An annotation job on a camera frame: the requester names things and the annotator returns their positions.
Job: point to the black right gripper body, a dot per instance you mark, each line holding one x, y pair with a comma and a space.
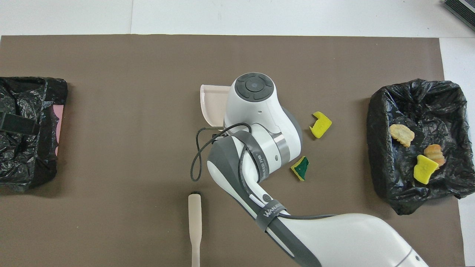
217, 135

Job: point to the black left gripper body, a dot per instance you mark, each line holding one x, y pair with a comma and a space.
15, 123

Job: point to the beige plastic dustpan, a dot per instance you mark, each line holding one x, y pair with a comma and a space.
213, 105

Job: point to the yellow and green sponge piece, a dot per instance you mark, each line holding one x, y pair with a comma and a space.
300, 168

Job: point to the beige hand brush black bristles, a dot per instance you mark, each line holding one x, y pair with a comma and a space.
194, 222

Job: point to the notched yellow sponge piece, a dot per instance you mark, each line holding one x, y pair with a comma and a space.
321, 125

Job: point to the pale toy pastry piece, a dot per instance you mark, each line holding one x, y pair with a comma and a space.
402, 135

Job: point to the orange striped toy croissant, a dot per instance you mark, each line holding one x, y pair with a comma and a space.
435, 153

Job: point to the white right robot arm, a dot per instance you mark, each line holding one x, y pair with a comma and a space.
334, 241

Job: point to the pink plastic bin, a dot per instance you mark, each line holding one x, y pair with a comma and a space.
58, 126

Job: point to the black garbage bag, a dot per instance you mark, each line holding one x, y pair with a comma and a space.
22, 159
386, 167

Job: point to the brown table mat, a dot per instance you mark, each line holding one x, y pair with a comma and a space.
111, 55

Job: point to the dark ribbed device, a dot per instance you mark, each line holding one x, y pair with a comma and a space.
462, 9

